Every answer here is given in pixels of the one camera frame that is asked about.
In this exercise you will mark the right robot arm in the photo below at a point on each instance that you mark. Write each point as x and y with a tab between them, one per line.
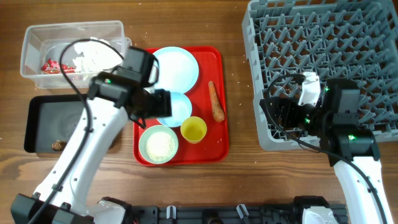
352	152

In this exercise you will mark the brown food lump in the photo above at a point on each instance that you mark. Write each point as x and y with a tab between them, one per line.
59	145

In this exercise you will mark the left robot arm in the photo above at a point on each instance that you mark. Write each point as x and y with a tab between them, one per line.
113	99

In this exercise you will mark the clear plastic bin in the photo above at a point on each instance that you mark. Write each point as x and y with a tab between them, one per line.
43	42

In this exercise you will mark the light blue bowl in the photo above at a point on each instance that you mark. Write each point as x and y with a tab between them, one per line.
181	110

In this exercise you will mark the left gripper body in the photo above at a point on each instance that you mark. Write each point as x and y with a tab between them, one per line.
156	104

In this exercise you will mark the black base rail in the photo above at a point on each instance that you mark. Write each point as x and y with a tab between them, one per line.
202	215

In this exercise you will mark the red serving tray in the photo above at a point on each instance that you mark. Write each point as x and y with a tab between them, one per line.
215	145

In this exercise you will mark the yellow cup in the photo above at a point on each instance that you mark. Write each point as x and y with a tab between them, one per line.
193	129

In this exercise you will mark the black tray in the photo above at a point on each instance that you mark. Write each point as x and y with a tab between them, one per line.
51	118

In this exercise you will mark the grey dishwasher rack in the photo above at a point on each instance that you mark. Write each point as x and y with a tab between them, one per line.
354	40

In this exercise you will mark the red snack wrapper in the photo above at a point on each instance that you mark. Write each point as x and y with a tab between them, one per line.
53	67

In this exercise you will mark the large light blue plate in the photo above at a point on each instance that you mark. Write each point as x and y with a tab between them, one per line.
179	69

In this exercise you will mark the white rice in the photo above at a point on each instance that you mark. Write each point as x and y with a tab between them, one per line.
160	146

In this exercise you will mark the green bowl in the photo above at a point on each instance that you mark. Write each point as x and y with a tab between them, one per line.
147	133

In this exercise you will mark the orange carrot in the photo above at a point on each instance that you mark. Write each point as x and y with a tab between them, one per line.
218	113

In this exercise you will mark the white napkin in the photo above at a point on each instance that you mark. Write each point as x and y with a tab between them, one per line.
95	57

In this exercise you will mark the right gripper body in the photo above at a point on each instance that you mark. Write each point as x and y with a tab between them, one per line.
294	116

